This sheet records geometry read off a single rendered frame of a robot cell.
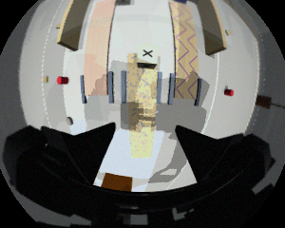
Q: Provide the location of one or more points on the small red block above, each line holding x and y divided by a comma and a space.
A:
62, 80
228, 92

